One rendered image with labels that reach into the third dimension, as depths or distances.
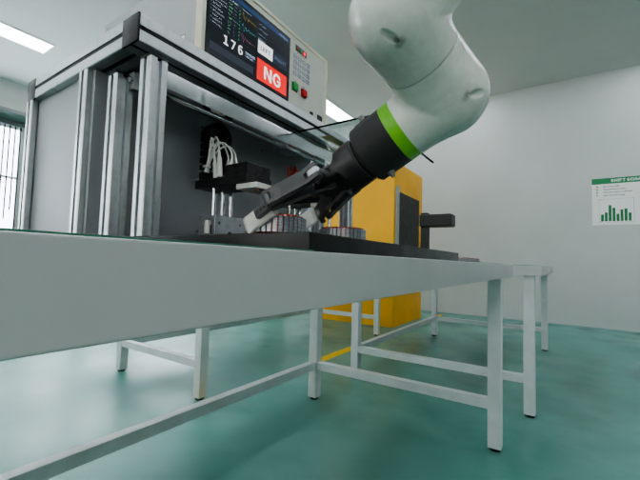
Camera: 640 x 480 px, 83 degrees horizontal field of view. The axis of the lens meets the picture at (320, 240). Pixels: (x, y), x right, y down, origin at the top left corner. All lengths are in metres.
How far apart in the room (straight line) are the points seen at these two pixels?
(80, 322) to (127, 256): 0.03
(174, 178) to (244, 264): 0.61
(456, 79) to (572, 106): 5.73
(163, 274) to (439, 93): 0.40
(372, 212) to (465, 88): 3.97
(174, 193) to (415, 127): 0.53
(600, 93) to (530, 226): 1.89
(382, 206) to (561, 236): 2.57
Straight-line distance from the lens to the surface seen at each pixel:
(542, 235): 5.85
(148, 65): 0.67
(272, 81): 0.94
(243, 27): 0.92
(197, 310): 0.23
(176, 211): 0.84
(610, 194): 5.92
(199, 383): 2.12
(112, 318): 0.20
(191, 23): 0.86
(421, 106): 0.52
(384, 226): 4.37
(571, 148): 6.04
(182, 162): 0.86
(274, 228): 0.61
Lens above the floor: 0.74
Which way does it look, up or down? 3 degrees up
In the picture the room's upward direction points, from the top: 2 degrees clockwise
